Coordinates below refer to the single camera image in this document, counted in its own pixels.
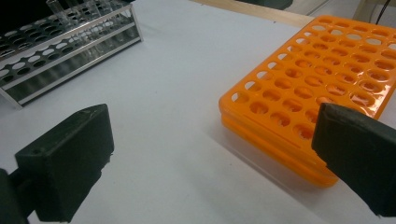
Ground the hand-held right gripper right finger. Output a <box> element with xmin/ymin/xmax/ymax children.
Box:
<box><xmin>311</xmin><ymin>102</ymin><xmax>396</xmax><ymax>217</ymax></box>

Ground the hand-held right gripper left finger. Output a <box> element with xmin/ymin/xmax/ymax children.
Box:
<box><xmin>14</xmin><ymin>104</ymin><xmax>115</xmax><ymax>224</ymax></box>

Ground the orange plastic test tube rack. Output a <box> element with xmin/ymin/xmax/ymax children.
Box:
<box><xmin>218</xmin><ymin>14</ymin><xmax>396</xmax><ymax>189</ymax></box>

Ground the silver metal test tube rack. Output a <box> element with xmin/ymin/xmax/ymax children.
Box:
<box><xmin>0</xmin><ymin>0</ymin><xmax>144</xmax><ymax>110</ymax></box>

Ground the clear glass test tube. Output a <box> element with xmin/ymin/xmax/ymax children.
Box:
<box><xmin>46</xmin><ymin>0</ymin><xmax>70</xmax><ymax>28</ymax></box>
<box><xmin>84</xmin><ymin>0</ymin><xmax>103</xmax><ymax>21</ymax></box>

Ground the black power cable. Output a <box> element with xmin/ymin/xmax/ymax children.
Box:
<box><xmin>375</xmin><ymin>0</ymin><xmax>392</xmax><ymax>26</ymax></box>

